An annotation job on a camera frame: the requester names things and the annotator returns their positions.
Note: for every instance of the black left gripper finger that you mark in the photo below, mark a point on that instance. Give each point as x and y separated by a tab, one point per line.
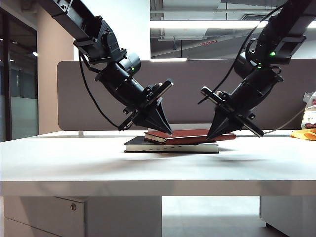
161	118
148	122

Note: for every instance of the red ceiling sign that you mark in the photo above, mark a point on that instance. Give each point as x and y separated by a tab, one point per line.
208	42

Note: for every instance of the white drawer cabinet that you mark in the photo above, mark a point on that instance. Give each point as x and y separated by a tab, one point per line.
49	217

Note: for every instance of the white side cabinet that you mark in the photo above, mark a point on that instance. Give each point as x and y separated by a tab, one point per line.
291	212

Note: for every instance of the long ceiling light strip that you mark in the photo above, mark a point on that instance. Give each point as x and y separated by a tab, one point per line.
197	24

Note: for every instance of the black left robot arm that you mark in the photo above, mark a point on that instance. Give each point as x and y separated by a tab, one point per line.
84	22

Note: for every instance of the dark glass partition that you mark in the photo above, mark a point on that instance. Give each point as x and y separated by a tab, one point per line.
24	111

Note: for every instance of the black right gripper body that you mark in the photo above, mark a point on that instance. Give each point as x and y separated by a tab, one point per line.
242	103

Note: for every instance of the short ceiling light strip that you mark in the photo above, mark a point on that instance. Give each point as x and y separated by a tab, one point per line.
168	60

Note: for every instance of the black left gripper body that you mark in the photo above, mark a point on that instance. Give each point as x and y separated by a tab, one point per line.
135	101

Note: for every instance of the round drawer lock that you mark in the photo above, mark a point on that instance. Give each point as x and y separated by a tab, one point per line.
73	207

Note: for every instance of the ceiling air vent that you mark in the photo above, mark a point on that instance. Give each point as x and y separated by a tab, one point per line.
254	17

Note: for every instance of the grey desk divider panel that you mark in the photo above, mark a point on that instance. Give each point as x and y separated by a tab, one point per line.
187	93

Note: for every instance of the clear plastic snack bag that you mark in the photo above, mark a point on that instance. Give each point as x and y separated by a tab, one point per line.
311	115

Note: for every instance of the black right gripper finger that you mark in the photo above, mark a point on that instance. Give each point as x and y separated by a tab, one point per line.
233	126
218	121

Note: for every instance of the black hardcover book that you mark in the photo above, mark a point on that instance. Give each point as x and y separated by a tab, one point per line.
148	147

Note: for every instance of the yellow cloth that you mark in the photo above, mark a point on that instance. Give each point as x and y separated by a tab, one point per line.
306	135

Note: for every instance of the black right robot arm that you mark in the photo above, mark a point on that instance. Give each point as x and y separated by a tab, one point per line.
284	32

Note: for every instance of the red leather-bound book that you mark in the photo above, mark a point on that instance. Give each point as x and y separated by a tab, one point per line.
187	134

